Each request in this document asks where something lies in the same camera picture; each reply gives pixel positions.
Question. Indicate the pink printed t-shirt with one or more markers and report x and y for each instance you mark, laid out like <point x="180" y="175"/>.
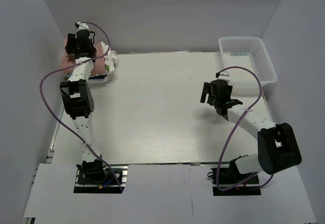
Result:
<point x="99" y="65"/>

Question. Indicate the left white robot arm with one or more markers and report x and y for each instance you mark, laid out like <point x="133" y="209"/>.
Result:
<point x="78" y="102"/>

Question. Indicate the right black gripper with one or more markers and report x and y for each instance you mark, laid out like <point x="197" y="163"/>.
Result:
<point x="206" y="90"/>

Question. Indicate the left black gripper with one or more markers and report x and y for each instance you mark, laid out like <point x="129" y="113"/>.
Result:
<point x="70" y="46"/>

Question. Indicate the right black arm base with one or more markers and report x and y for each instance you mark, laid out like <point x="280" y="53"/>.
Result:
<point x="226" y="179"/>

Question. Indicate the white printed t-shirt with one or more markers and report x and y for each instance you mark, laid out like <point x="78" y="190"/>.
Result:
<point x="110" y="61"/>

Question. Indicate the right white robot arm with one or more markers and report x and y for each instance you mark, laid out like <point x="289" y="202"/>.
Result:
<point x="277" y="147"/>

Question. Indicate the white plastic mesh basket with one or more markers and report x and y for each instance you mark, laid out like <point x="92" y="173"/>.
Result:
<point x="249" y="53"/>

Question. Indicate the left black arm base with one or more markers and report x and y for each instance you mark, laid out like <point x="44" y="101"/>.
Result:
<point x="96" y="178"/>

